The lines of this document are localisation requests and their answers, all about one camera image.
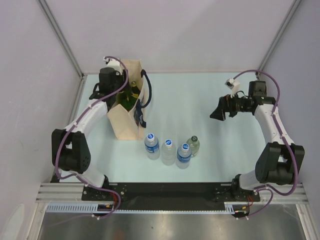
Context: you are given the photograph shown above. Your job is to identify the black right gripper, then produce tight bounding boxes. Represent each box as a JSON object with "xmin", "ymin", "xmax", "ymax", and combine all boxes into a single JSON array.
[{"xmin": 209, "ymin": 90, "xmax": 251, "ymax": 121}]

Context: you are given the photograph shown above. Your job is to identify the green glass bottle front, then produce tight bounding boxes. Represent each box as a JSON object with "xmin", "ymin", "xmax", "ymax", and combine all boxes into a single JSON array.
[{"xmin": 117, "ymin": 91, "xmax": 132, "ymax": 112}]

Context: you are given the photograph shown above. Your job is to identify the green glass bottle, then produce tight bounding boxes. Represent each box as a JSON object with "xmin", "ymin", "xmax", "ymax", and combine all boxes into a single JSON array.
[
  {"xmin": 126, "ymin": 87, "xmax": 136, "ymax": 110},
  {"xmin": 117, "ymin": 91, "xmax": 132, "ymax": 112}
]

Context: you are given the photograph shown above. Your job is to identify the green bottle red label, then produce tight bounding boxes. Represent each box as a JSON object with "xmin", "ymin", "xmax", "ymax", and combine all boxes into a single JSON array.
[{"xmin": 130, "ymin": 81, "xmax": 141, "ymax": 99}]

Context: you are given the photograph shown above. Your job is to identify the beige canvas tote bag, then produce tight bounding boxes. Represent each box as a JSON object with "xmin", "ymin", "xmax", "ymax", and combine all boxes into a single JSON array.
[{"xmin": 107, "ymin": 59, "xmax": 152, "ymax": 140}]

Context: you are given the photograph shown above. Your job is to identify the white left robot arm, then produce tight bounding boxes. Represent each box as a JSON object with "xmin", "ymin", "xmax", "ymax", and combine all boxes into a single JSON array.
[{"xmin": 51, "ymin": 66, "xmax": 129, "ymax": 200}]

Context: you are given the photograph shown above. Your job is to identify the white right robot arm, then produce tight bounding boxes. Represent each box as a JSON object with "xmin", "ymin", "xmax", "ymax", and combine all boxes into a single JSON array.
[{"xmin": 210, "ymin": 78, "xmax": 305, "ymax": 201}]

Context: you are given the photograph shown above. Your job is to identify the clear glass bottle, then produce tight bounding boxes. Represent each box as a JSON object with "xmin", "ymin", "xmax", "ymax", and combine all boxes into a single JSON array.
[{"xmin": 186, "ymin": 135, "xmax": 200, "ymax": 157}]

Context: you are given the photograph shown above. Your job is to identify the blue label water bottle right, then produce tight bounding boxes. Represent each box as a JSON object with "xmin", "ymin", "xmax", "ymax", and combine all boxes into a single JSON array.
[{"xmin": 176, "ymin": 143, "xmax": 192, "ymax": 169}]

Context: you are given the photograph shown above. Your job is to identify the blue label water bottle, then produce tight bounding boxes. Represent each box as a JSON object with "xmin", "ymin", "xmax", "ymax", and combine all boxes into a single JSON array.
[
  {"xmin": 176, "ymin": 143, "xmax": 192, "ymax": 169},
  {"xmin": 144, "ymin": 133, "xmax": 160, "ymax": 160}
]

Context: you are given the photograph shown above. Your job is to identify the clear plastic water bottle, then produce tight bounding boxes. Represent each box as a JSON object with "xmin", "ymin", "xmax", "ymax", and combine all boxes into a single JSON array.
[{"xmin": 161, "ymin": 139, "xmax": 176, "ymax": 166}]

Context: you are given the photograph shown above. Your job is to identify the blue label water bottle left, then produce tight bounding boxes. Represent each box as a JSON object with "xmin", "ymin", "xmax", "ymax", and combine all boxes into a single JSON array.
[{"xmin": 144, "ymin": 133, "xmax": 160, "ymax": 160}]

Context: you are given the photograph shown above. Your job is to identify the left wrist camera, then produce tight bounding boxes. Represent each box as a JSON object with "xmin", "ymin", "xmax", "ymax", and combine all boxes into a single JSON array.
[{"xmin": 103, "ymin": 56, "xmax": 123, "ymax": 75}]

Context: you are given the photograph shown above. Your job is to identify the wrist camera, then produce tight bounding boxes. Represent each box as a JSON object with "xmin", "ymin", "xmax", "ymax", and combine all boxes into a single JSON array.
[
  {"xmin": 103, "ymin": 56, "xmax": 123, "ymax": 75},
  {"xmin": 225, "ymin": 78, "xmax": 240, "ymax": 98}
]

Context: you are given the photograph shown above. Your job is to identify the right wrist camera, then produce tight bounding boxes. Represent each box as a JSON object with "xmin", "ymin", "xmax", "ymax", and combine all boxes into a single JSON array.
[{"xmin": 225, "ymin": 78, "xmax": 240, "ymax": 98}]

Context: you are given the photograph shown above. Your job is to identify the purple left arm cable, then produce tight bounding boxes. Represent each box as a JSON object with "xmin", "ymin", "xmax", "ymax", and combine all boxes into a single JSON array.
[{"xmin": 53, "ymin": 55, "xmax": 130, "ymax": 181}]

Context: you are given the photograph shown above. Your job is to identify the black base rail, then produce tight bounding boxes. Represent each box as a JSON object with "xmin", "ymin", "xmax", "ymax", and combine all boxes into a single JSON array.
[{"xmin": 81, "ymin": 179, "xmax": 261, "ymax": 202}]

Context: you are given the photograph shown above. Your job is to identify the white cable duct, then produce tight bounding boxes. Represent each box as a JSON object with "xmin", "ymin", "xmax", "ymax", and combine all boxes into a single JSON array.
[{"xmin": 46, "ymin": 203, "xmax": 248, "ymax": 215}]

